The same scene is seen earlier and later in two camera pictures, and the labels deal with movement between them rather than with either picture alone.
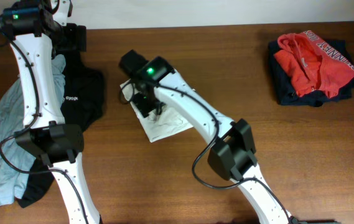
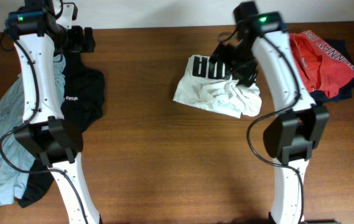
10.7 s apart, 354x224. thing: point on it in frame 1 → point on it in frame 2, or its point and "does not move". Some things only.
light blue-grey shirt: (7, 161) does not move
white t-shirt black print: (167, 121) → (221, 95)
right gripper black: (144, 104) → (245, 75)
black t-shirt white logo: (82, 106) does not move
